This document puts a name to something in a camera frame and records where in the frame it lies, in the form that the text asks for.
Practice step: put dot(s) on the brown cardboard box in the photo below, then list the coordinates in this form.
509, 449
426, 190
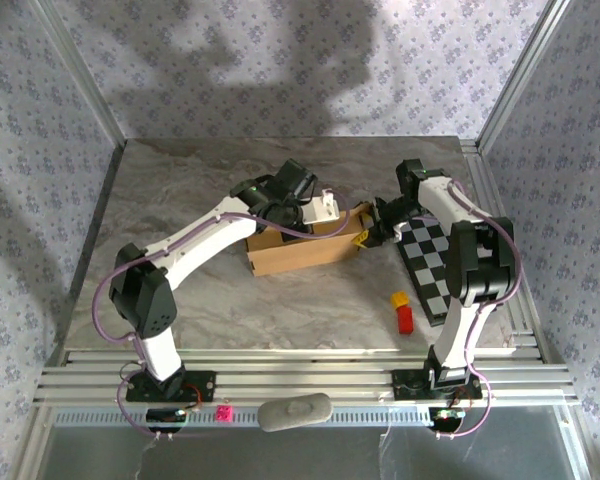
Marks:
300, 255

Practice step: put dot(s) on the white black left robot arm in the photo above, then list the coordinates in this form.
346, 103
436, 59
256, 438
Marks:
200, 245

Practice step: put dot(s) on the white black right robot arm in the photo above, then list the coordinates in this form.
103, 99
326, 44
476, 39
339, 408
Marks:
440, 200

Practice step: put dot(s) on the black grey checkerboard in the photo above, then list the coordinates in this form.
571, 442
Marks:
430, 260

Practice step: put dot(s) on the yellow toy brick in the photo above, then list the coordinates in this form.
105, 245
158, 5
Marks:
400, 299

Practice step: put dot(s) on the red toy brick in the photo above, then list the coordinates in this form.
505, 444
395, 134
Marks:
405, 321

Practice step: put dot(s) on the aluminium side rails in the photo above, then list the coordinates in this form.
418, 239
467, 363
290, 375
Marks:
527, 325

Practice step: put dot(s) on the grey oval stone pad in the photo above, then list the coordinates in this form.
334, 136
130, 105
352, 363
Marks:
295, 412

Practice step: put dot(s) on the small black circuit board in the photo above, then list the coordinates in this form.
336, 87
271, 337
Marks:
447, 417
165, 415

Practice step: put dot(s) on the pink toy brick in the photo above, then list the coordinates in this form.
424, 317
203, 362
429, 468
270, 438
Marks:
224, 414

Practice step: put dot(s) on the grey lower panel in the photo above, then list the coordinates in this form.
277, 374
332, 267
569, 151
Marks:
300, 455

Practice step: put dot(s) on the aluminium rail frame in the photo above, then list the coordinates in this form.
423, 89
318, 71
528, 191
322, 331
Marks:
300, 372

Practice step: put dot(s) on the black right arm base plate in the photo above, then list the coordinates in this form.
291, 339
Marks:
405, 385

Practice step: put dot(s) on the aluminium corner post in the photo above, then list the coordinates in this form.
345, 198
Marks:
84, 75
518, 75

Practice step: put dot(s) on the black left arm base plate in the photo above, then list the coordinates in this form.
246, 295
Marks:
205, 385

